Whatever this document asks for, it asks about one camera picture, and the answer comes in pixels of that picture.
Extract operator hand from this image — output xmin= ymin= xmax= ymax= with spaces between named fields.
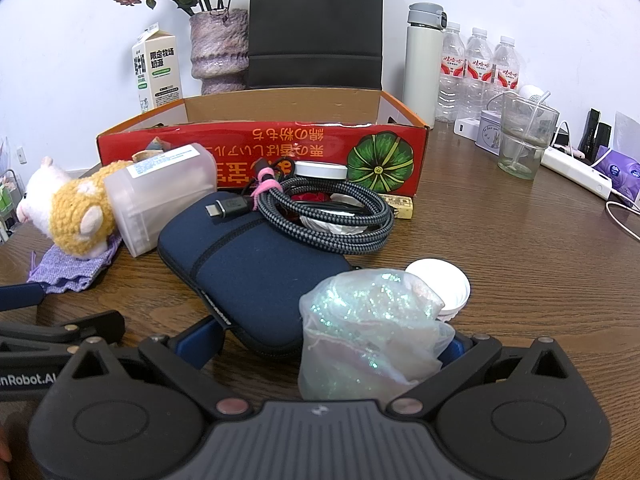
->
xmin=0 ymin=426 xmax=12 ymax=463

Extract clear glass cup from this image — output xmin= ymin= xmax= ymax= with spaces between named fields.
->
xmin=497 ymin=91 xmax=560 ymax=181

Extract water bottle left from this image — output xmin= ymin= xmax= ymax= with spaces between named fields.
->
xmin=435 ymin=23 xmax=465 ymax=122

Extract milk carton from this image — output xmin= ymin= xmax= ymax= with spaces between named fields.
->
xmin=131 ymin=23 xmax=182 ymax=113

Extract alpaca plush toy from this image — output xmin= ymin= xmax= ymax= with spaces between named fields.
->
xmin=16 ymin=156 xmax=131 ymax=259

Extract small white tin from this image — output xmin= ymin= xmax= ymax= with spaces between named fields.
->
xmin=475 ymin=110 xmax=501 ymax=155

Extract iridescent glitter bag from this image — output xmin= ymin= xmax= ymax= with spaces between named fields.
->
xmin=298 ymin=269 xmax=456 ymax=405

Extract white round lid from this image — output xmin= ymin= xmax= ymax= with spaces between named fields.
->
xmin=406 ymin=258 xmax=471 ymax=322

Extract black cosmetic tubes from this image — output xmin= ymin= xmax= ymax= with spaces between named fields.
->
xmin=578 ymin=108 xmax=612 ymax=164

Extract purple knit pouch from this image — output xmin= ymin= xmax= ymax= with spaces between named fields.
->
xmin=27 ymin=234 xmax=122 ymax=294

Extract red cardboard box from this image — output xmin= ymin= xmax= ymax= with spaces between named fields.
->
xmin=96 ymin=88 xmax=430 ymax=197

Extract metal storage rack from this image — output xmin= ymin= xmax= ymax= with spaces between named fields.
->
xmin=0 ymin=136 xmax=26 ymax=246

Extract white thermos bottle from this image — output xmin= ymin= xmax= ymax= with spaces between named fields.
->
xmin=402 ymin=2 xmax=447 ymax=127

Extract navy blue zip case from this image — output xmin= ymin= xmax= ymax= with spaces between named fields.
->
xmin=157 ymin=192 xmax=352 ymax=354

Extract white round disc device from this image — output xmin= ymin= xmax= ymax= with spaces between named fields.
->
xmin=294 ymin=160 xmax=348 ymax=181

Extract purple package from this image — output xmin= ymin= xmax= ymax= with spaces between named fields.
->
xmin=593 ymin=145 xmax=640 ymax=205

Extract water bottle right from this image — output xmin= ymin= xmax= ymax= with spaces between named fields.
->
xmin=492 ymin=36 xmax=520 ymax=91

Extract small yellow box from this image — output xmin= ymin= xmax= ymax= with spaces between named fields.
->
xmin=380 ymin=193 xmax=414 ymax=220

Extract white cable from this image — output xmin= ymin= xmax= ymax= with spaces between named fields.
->
xmin=604 ymin=199 xmax=640 ymax=241

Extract water bottle middle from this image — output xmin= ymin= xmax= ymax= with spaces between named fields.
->
xmin=459 ymin=27 xmax=492 ymax=119

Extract purple flower vase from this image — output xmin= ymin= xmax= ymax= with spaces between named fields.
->
xmin=190 ymin=9 xmax=248 ymax=96

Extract translucent plastic container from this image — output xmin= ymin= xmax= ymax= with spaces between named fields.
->
xmin=104 ymin=143 xmax=217 ymax=257

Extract water bottle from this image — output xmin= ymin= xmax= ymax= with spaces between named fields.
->
xmin=492 ymin=36 xmax=520 ymax=91
xmin=435 ymin=23 xmax=465 ymax=122
xmin=459 ymin=27 xmax=492 ymax=119

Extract white power strip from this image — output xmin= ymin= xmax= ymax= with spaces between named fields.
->
xmin=541 ymin=148 xmax=612 ymax=200

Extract grey braided usb cable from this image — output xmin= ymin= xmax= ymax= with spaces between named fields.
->
xmin=203 ymin=156 xmax=396 ymax=256

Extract black paper bag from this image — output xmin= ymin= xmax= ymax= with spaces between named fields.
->
xmin=247 ymin=0 xmax=383 ymax=90

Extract white charger adapter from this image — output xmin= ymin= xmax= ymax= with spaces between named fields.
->
xmin=454 ymin=118 xmax=480 ymax=141

